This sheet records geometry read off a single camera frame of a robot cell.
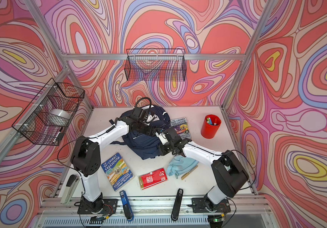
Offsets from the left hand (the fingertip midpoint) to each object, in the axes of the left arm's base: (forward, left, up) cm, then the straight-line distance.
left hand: (156, 131), depth 90 cm
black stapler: (-42, -11, -10) cm, 44 cm away
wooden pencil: (-23, -18, -12) cm, 32 cm away
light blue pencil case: (-18, -15, -10) cm, 25 cm away
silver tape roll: (-6, +48, +20) cm, 53 cm away
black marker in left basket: (-12, +50, +13) cm, 53 cm away
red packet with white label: (-25, +1, -12) cm, 28 cm away
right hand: (-11, -3, -5) cm, 13 cm away
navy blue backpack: (-9, +7, -5) cm, 12 cm away
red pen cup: (+3, -35, +1) cm, 35 cm away
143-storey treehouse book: (+12, -17, -9) cm, 23 cm away
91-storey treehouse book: (-22, +23, -9) cm, 33 cm away
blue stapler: (-40, +14, -10) cm, 44 cm away
